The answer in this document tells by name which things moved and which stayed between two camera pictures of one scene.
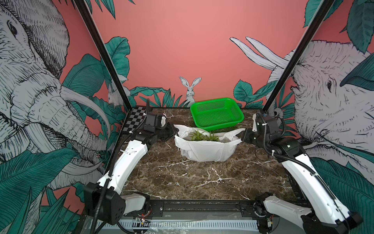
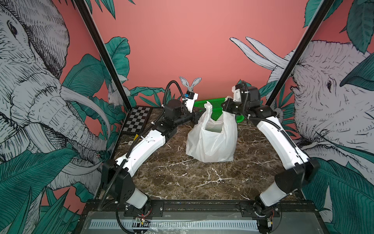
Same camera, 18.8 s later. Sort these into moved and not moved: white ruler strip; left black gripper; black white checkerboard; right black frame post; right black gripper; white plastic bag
Moved: right black gripper; white plastic bag; left black gripper
Not moved: black white checkerboard; white ruler strip; right black frame post
